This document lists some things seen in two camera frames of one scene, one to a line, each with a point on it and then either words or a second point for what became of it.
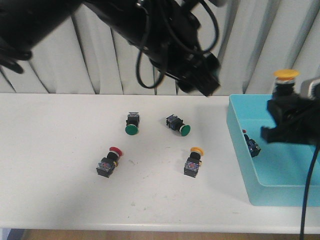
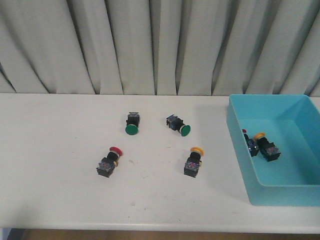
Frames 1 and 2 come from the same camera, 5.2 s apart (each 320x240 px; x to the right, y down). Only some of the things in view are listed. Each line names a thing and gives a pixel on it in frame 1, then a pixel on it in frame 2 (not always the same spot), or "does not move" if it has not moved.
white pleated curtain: (254, 39) does not move
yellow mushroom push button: (284, 82) to (270, 152)
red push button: (253, 148) does not move
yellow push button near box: (192, 163) does not move
